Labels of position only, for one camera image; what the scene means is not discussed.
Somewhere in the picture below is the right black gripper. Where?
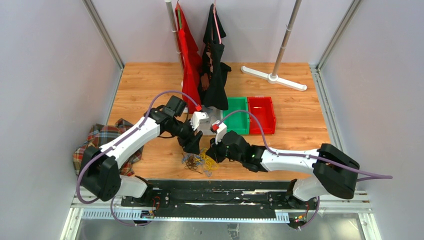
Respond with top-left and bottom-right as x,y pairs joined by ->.
206,133 -> 244,164

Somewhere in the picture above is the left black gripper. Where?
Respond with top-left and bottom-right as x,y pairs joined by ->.
170,118 -> 204,155

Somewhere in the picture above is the yellow cable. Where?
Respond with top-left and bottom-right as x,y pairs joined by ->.
198,148 -> 220,173

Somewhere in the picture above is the blue cable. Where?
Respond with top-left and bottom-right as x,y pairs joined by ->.
181,152 -> 213,177

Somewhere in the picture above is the brown cable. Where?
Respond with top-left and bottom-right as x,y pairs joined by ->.
183,154 -> 204,174

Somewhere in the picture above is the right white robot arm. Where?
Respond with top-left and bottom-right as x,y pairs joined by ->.
206,131 -> 360,209

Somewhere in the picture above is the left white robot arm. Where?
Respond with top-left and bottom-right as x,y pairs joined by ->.
76,96 -> 209,207

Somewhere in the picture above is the white plastic bin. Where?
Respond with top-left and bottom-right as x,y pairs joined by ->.
197,105 -> 223,136

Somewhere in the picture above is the green plastic bin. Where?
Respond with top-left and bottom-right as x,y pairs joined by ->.
222,97 -> 250,135

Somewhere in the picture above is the black hanging garment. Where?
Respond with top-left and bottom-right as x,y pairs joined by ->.
198,3 -> 232,111

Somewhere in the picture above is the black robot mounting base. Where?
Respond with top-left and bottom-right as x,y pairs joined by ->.
118,180 -> 317,220

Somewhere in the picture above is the red plastic bin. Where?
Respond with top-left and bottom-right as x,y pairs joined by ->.
247,96 -> 276,135

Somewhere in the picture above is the red hanging shirt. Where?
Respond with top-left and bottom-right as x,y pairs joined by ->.
175,3 -> 202,114

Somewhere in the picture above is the plaid flannel shirt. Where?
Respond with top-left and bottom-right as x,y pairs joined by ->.
72,118 -> 144,177

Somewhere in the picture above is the white rack base foot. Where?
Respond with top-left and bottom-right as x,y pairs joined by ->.
240,66 -> 308,91

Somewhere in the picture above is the pink clothes hanger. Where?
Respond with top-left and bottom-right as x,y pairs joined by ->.
212,0 -> 222,44

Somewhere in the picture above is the green clothes hanger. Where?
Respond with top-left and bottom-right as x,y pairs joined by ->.
176,7 -> 183,30

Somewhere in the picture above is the left metal rack pole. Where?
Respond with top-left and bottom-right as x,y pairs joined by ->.
164,0 -> 184,70

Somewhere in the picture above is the metal rack pole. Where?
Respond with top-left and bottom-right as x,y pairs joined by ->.
164,0 -> 184,70
271,0 -> 302,79

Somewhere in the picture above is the right metal rack pole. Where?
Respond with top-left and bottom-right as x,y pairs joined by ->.
271,0 -> 302,79

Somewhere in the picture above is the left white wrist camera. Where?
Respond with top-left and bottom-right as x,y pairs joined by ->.
189,111 -> 209,131

